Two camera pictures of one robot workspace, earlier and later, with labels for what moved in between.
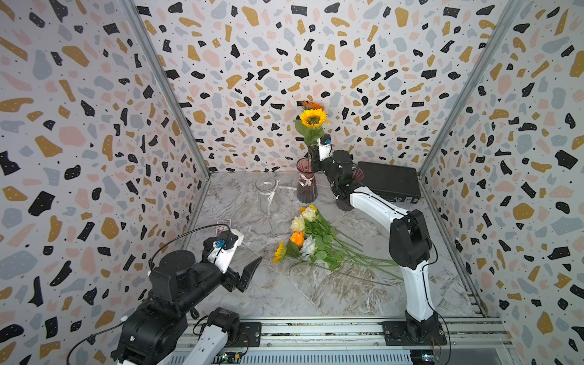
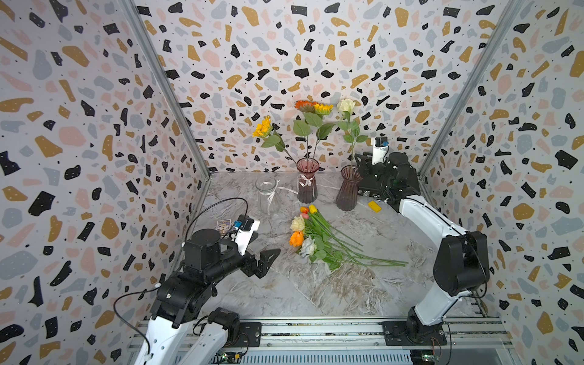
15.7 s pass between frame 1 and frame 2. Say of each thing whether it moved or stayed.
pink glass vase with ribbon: stayed
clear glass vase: stayed
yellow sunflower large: moved
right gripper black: moved
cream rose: moved
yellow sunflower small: moved
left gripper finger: moved
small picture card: stayed
